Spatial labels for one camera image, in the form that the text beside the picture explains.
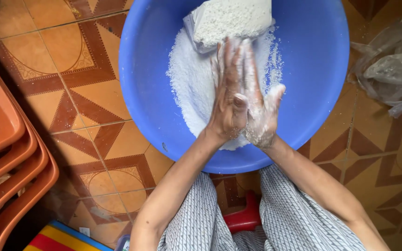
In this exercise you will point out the stack of orange plastic chairs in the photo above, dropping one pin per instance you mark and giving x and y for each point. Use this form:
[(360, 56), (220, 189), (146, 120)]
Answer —
[(5, 150)]

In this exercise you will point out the white flour block in bag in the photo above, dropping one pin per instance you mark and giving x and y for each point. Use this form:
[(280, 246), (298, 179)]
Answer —
[(232, 21)]

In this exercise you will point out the white crumbly flour pile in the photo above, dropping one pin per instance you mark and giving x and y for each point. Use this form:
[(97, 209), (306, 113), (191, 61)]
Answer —
[(190, 87)]

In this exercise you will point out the red plastic stool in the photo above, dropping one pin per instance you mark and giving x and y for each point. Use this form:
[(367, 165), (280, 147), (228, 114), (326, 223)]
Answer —
[(244, 218)]

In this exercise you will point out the crumpled clear plastic bag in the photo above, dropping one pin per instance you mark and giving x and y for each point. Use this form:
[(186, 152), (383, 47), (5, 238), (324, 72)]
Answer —
[(391, 66)]

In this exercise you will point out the person's left hand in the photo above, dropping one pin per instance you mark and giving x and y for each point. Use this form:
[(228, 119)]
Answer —
[(226, 104)]

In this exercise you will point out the person's right hand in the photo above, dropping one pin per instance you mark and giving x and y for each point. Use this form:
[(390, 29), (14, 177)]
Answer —
[(262, 111)]

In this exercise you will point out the rainbow striped mat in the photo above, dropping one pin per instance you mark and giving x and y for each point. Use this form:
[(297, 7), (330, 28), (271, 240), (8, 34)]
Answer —
[(61, 240)]

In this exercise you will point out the person's patterned grey trousers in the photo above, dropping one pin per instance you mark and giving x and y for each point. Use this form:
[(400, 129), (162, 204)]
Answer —
[(222, 223)]

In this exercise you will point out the blue plastic basin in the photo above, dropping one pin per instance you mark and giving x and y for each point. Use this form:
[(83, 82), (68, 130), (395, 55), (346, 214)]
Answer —
[(302, 87)]

